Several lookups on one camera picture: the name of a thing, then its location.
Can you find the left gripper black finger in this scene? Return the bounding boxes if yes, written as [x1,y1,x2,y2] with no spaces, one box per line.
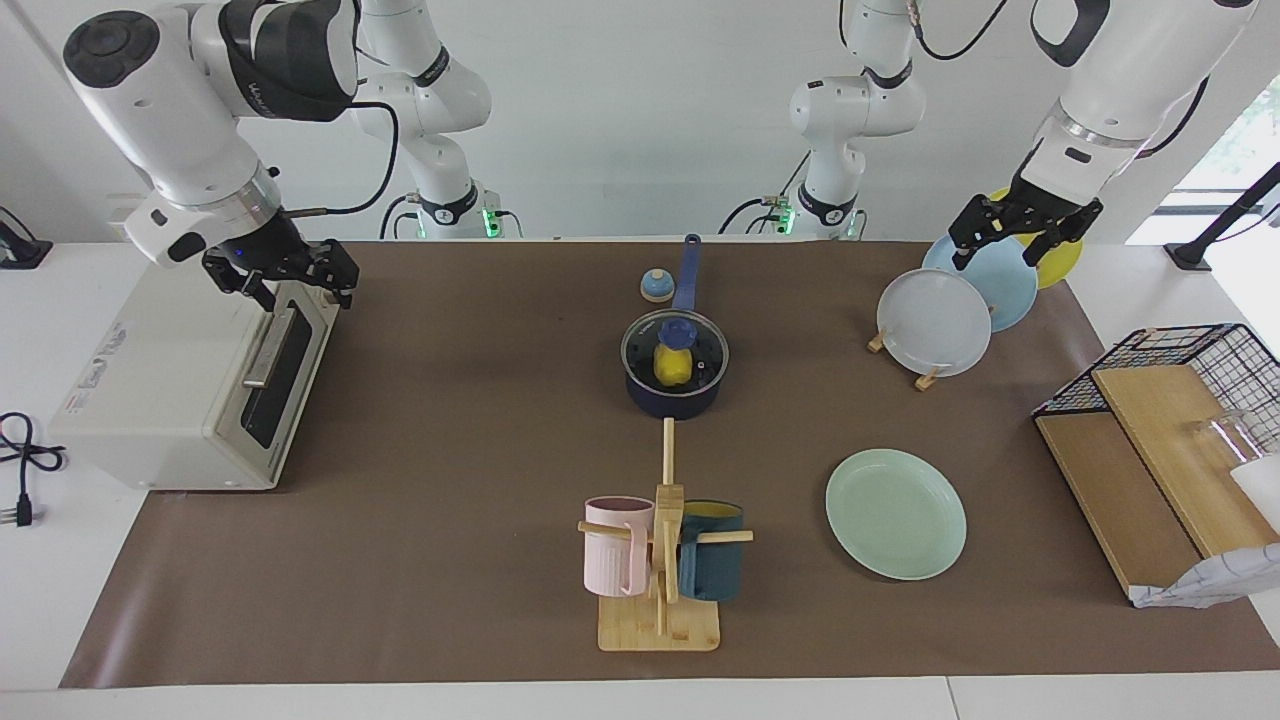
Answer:
[950,198,1013,271]
[1038,200,1104,269]

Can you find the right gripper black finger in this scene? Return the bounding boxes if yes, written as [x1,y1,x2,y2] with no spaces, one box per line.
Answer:
[203,250,276,313]
[305,240,359,307]

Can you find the glass pot lid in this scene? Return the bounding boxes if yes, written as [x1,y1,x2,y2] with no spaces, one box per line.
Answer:
[620,310,729,396]

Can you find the yellow plate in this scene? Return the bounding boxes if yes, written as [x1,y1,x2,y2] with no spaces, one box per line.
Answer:
[985,185,1085,291]

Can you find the light blue plate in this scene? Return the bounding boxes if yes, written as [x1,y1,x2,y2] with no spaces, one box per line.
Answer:
[922,227,1039,333]

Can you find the grey plate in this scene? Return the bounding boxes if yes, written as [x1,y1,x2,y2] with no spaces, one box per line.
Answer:
[877,268,993,378]

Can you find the wooden plate rack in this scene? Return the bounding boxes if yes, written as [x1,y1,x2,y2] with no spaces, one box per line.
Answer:
[867,320,951,392]

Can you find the pale green plate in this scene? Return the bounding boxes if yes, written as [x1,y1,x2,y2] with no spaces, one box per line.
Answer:
[826,448,968,581]

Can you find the beige toaster oven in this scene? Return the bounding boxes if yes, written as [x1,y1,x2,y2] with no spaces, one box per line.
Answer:
[48,232,341,491]

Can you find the black table clamp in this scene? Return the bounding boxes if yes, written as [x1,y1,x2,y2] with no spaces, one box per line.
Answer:
[0,205,53,269]

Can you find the clear glass cup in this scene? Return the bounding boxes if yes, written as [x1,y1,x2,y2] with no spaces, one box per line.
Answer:
[1185,410,1257,467]

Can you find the brown table mat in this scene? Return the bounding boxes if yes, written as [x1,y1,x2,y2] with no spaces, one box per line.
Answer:
[60,240,1280,689]

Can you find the dark blue saucepan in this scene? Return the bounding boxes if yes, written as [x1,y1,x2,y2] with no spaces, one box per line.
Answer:
[620,233,731,421]

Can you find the white checked cloth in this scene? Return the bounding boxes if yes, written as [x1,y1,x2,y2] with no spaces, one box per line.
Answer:
[1130,545,1280,609]

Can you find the pink mug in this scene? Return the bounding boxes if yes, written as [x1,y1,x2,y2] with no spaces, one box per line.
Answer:
[584,497,656,598]

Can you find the dark teal mug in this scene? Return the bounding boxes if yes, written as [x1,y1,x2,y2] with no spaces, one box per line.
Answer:
[678,500,746,602]

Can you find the wooden mug tree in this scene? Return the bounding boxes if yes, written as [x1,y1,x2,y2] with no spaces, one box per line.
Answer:
[578,418,754,653]

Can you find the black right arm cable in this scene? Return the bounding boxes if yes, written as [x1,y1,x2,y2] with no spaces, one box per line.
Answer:
[280,100,401,217]

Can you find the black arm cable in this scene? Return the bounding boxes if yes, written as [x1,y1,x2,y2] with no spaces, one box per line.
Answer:
[905,0,1213,159]
[280,100,401,217]

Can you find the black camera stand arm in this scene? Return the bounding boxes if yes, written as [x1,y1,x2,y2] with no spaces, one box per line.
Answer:
[1165,160,1280,271]

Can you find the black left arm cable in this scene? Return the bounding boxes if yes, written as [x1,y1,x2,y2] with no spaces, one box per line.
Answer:
[905,0,1213,159]

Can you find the black power cord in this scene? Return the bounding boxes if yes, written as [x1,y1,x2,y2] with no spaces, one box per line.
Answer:
[0,412,67,528]

